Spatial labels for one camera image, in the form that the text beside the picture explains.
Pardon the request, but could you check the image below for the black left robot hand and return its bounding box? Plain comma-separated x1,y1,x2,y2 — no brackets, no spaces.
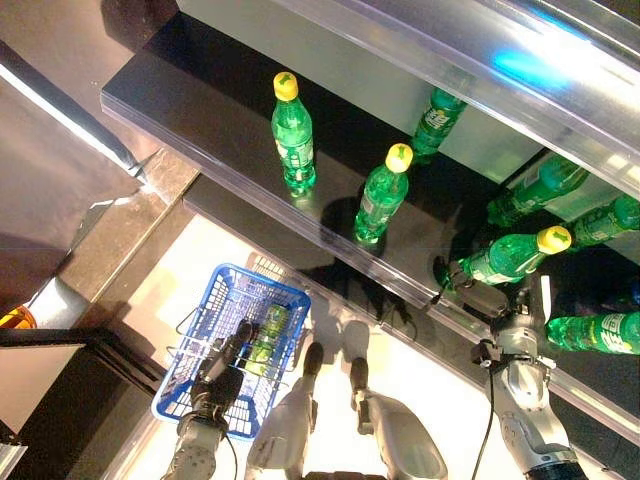
189,318,255,417

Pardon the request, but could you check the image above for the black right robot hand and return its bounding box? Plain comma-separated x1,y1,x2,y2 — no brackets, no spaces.
432,254,552,327

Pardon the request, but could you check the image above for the green Sprite bottle yellow cap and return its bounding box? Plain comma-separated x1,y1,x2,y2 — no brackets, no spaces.
270,71,318,197
433,224,574,292
353,142,415,245
544,312,640,356

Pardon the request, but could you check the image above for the blue plastic shopping basket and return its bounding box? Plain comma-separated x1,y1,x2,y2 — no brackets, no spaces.
150,263,312,441

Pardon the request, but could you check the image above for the silver left robot leg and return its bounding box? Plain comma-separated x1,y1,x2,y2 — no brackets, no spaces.
244,342,326,480

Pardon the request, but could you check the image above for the silver robot leg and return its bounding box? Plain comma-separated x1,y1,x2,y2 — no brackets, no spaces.
349,357,449,480
244,342,326,480

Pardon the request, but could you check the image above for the dark side display stand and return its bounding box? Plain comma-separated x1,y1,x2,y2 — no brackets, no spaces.
0,327,166,480

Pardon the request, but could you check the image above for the silver right robot leg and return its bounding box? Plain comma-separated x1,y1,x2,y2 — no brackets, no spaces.
349,357,449,480

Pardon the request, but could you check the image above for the black shelf base plinth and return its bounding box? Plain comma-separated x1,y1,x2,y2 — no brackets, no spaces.
182,172,626,480

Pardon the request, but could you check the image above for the dark stone floor ledge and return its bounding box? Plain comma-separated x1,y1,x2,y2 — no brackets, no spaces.
54,147,201,321

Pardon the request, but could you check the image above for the dark metal shelf board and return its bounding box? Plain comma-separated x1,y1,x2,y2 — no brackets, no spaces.
99,12,640,446
272,0,640,201

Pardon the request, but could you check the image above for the brown cloth curtain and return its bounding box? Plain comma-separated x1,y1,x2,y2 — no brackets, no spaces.
0,0,171,301

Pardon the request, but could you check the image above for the shiny curtain pole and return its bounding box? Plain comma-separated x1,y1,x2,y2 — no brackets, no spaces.
0,39,151,186

